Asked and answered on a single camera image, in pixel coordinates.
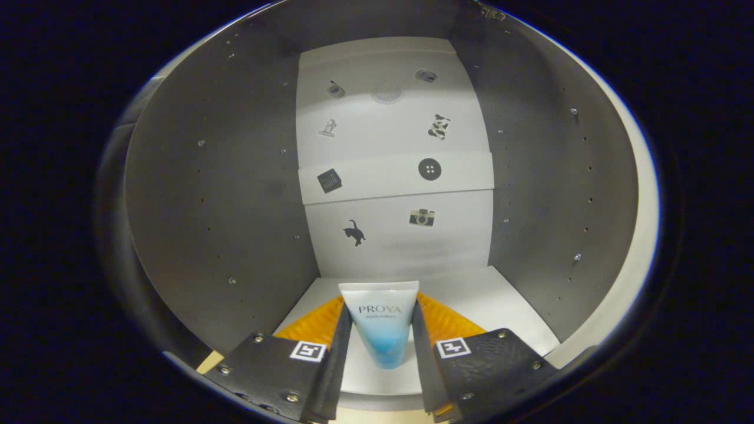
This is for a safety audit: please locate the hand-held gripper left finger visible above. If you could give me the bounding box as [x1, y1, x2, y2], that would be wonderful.
[202, 296, 354, 424]

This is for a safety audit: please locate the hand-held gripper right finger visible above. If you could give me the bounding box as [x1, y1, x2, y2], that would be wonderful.
[411, 292, 558, 422]

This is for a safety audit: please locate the white blue cosmetic tube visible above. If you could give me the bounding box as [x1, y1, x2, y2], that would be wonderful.
[338, 280, 420, 370]

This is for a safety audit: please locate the grey cabinet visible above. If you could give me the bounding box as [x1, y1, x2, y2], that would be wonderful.
[121, 0, 643, 413]

